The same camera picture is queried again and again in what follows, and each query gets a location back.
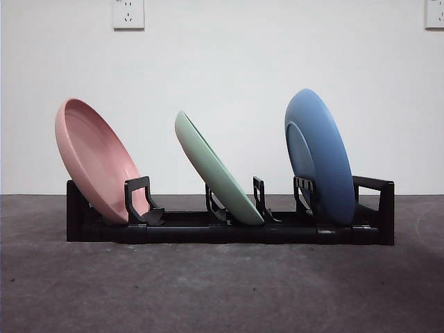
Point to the green round plate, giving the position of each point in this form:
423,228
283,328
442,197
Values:
215,166

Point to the blue round plate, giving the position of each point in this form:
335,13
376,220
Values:
329,156

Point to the pink round plate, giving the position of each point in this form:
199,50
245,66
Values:
93,163

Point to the black plastic plate rack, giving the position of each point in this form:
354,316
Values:
194,233

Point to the white wall socket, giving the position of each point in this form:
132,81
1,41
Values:
128,15
435,15

